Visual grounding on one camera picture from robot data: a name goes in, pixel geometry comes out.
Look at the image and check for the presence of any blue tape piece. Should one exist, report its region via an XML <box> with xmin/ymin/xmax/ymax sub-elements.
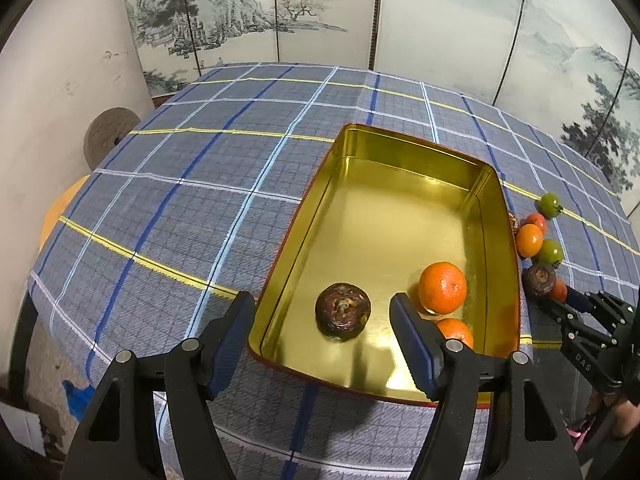
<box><xmin>61</xmin><ymin>380</ymin><xmax>95</xmax><ymax>422</ymax></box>

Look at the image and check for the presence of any red and gold tin box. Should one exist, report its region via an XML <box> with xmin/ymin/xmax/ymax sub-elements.
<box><xmin>247</xmin><ymin>122</ymin><xmax>523</xmax><ymax>408</ymax></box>

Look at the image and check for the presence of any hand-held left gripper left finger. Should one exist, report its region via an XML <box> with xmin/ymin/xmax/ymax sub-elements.
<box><xmin>61</xmin><ymin>290</ymin><xmax>257</xmax><ymax>480</ymax></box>

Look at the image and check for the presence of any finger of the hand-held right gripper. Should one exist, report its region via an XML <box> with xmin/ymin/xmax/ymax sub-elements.
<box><xmin>537</xmin><ymin>297</ymin><xmax>618</xmax><ymax>347</ymax></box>
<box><xmin>565</xmin><ymin>286</ymin><xmax>640</xmax><ymax>333</ymax></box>

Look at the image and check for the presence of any round brown wooden disc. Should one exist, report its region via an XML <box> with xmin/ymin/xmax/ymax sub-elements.
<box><xmin>83</xmin><ymin>106</ymin><xmax>142</xmax><ymax>171</ymax></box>

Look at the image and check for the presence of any white cardboard piece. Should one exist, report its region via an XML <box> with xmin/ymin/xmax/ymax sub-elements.
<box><xmin>0</xmin><ymin>400</ymin><xmax>47</xmax><ymax>457</ymax></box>

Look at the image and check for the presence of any blue plaid tablecloth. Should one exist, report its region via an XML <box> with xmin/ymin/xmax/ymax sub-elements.
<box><xmin>27</xmin><ymin>62</ymin><xmax>640</xmax><ymax>480</ymax></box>

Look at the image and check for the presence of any orange round object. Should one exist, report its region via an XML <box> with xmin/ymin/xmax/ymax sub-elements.
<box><xmin>39</xmin><ymin>175</ymin><xmax>91</xmax><ymax>248</ymax></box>

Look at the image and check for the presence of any painted folding screen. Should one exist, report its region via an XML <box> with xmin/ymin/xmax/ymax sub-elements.
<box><xmin>120</xmin><ymin>0</ymin><xmax>640</xmax><ymax>196</ymax></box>

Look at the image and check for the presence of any green tomato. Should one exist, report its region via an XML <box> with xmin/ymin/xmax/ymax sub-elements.
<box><xmin>537</xmin><ymin>239</ymin><xmax>565</xmax><ymax>267</ymax></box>
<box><xmin>538</xmin><ymin>192</ymin><xmax>564</xmax><ymax>219</ymax></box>

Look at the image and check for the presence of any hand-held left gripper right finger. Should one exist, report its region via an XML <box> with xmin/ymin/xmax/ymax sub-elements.
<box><xmin>389</xmin><ymin>292</ymin><xmax>583</xmax><ymax>480</ymax></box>

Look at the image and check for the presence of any black table leg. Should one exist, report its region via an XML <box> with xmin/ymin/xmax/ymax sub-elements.
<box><xmin>9</xmin><ymin>295</ymin><xmax>40</xmax><ymax>403</ymax></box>

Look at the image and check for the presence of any orange tangerine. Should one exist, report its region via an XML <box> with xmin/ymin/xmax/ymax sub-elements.
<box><xmin>418</xmin><ymin>261</ymin><xmax>468</xmax><ymax>313</ymax></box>
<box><xmin>515</xmin><ymin>223</ymin><xmax>544</xmax><ymax>258</ymax></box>
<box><xmin>434</xmin><ymin>317</ymin><xmax>475</xmax><ymax>351</ymax></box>

